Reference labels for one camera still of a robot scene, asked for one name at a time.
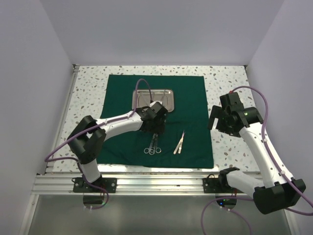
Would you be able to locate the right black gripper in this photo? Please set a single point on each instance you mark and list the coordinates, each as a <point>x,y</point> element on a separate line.
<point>217,110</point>

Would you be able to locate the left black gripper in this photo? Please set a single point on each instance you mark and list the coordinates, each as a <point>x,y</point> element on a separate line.
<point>159,128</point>

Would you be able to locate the stainless steel instrument tray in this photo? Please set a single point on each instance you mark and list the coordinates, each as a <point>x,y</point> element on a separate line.
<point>169,92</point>

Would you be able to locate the steel ring-handled clamp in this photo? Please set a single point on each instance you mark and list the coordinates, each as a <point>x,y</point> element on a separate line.
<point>151,149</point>

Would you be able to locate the steel tweezers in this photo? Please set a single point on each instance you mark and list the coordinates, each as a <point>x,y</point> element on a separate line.
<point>179,145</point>

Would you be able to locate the green surgical drape cloth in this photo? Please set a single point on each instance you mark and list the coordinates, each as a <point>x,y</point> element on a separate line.
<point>190,115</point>

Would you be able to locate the steel surgical scissors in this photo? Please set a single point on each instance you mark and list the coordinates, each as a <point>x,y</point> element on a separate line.
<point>157,148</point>

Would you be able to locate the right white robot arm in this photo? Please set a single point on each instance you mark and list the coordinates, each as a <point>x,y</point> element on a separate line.
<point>278,189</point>

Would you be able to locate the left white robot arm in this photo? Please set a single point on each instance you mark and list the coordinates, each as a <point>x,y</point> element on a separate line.
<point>87,138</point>

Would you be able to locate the steel forceps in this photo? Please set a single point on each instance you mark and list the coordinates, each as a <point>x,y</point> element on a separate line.
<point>143,98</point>

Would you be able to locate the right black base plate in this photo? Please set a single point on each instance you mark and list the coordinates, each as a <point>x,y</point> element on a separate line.
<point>212,185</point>

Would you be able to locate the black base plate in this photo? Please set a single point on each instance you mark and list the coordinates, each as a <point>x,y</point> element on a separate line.
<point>212,185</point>
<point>80,186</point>

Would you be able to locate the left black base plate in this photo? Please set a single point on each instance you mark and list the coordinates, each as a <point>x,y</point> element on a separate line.
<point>80,186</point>

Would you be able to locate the aluminium mounting rail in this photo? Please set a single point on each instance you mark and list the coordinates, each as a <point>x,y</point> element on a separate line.
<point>137,184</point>

